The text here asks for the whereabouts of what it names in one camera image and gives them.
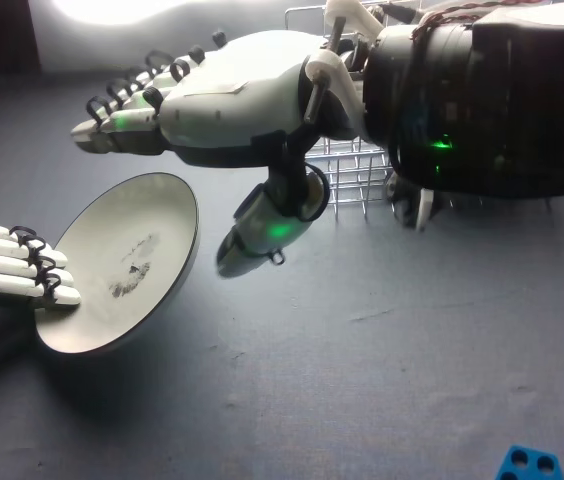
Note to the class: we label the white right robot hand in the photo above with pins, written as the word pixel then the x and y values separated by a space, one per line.
pixel 232 110

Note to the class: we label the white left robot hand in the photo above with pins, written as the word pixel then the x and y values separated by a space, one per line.
pixel 7 265

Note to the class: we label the white plate with dark rim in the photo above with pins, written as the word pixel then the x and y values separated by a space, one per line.
pixel 127 240

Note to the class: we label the white backdrop cloth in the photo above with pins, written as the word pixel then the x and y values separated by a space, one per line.
pixel 112 45

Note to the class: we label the grey table cloth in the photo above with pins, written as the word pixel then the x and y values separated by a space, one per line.
pixel 337 350

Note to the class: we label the blue pentagon block with holes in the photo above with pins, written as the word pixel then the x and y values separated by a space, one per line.
pixel 504 470

